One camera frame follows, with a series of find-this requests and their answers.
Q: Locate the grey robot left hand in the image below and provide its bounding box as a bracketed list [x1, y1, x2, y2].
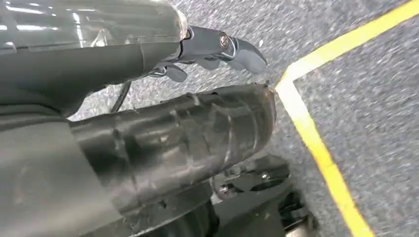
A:
[0, 0, 277, 237]

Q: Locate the robot black foot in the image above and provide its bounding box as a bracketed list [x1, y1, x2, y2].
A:
[209, 154, 320, 237]

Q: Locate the yellow floor tape line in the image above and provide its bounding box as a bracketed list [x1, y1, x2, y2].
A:
[274, 0, 419, 237]

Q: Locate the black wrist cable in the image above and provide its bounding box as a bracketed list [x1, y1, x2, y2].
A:
[109, 81, 132, 114]

